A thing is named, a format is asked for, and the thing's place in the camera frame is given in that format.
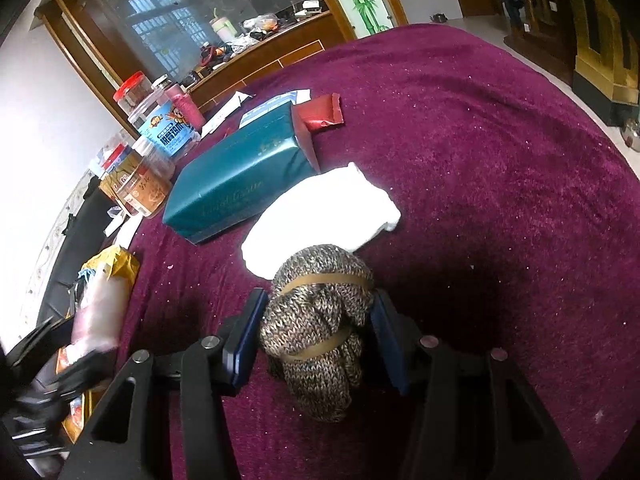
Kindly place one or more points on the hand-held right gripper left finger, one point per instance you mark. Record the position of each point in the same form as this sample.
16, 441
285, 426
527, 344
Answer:
245, 337

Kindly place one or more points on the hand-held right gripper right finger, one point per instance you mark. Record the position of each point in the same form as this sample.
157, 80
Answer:
387, 347

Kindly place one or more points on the brown knit sock bundle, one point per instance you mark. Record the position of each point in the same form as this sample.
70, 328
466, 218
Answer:
315, 320

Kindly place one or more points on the orange snack packet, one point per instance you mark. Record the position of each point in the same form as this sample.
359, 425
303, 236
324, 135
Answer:
77, 412

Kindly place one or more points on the pink clear plastic bag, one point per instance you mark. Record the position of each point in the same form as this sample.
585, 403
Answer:
97, 310

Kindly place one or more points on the white folded cloth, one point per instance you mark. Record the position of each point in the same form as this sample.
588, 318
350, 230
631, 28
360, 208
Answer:
320, 210

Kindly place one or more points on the black sofa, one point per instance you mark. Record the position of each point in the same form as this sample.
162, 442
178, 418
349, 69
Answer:
75, 245

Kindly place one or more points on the white paper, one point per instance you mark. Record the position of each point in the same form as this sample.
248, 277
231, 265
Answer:
225, 110
125, 230

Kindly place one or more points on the teal tissue box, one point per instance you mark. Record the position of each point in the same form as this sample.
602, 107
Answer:
235, 175

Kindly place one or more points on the brown label clear jar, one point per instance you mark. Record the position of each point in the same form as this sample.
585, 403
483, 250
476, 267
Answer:
147, 187

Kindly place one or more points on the gold label jar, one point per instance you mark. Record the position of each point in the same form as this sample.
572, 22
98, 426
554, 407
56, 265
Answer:
112, 175

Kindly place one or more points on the blue label clear jar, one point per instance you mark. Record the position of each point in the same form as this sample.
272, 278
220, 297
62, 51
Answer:
167, 129

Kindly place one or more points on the blue white packet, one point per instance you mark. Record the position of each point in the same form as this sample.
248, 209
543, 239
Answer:
272, 105

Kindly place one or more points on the red packet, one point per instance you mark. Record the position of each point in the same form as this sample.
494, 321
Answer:
320, 110

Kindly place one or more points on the pink cylinder bottle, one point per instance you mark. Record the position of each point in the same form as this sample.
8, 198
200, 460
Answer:
185, 105

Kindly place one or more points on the red lid clear jar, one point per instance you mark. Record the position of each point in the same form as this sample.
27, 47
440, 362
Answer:
132, 94

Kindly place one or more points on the wooden counter cabinet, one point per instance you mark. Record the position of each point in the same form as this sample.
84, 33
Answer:
280, 50

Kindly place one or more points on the metal pot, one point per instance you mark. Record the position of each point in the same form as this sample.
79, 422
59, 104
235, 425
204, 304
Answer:
631, 132

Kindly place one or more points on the wood framed glass partition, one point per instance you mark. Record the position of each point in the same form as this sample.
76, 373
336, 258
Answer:
150, 25

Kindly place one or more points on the gold black furniture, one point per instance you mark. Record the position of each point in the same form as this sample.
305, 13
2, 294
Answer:
600, 70

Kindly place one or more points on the wooden staircase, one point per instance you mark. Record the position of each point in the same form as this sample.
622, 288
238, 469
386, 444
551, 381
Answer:
542, 10

